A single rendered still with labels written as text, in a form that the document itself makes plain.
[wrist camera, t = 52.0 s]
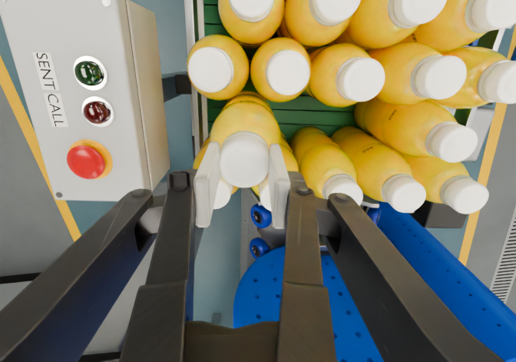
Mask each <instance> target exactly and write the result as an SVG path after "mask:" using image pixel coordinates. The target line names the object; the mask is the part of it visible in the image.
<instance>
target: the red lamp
mask: <svg viewBox="0 0 516 362"><path fill-rule="evenodd" d="M83 115H84V117H85V118H86V119H87V120H88V121H89V122H90V123H92V124H96V125H100V124H103V123H105V122H106V121H107V120H108V119H109V110H108V108H107V107H106V106H105V105H104V104H103V103H101V102H99V101H89V102H88V103H87V104H86V105H85V106H84V107H83Z"/></svg>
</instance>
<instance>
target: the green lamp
mask: <svg viewBox="0 0 516 362"><path fill-rule="evenodd" d="M74 75H75V77H76V79H77V80H78V81H79V82H80V83H82V84H83V85H87V86H96V85H99V84H100V83H101V80H102V72H101V69H100V68H99V67H98V65H96V64H95V63H94V62H92V61H88V60H85V61H80V62H78V63H77V64H76V65H75V67H74Z"/></svg>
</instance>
